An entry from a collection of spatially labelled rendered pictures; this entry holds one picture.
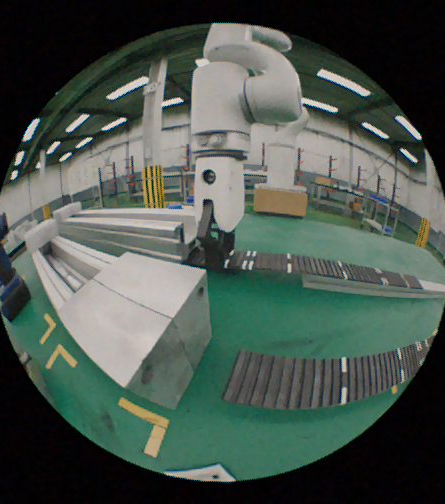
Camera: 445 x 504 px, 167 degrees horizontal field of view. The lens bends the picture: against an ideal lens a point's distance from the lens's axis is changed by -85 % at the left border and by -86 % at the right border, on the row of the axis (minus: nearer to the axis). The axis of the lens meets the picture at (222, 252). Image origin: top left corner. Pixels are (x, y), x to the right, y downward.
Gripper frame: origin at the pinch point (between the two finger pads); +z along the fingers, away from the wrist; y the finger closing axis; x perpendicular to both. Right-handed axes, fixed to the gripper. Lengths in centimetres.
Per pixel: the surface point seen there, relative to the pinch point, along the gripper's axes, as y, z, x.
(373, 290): -1.9, 1.9, -29.9
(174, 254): -5.0, -1.0, 6.0
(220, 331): -13.0, 3.1, -4.3
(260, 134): 753, -187, 69
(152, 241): -5.0, -2.6, 10.2
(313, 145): 784, -174, -181
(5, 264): -33, -8, 38
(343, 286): -1.8, 1.9, -22.2
